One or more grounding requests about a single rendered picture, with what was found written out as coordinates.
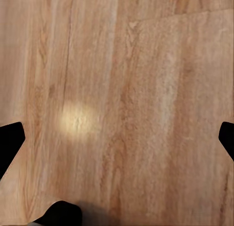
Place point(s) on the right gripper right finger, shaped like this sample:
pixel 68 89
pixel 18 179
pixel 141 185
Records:
pixel 226 137

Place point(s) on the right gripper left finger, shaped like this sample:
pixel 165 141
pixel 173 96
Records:
pixel 11 139

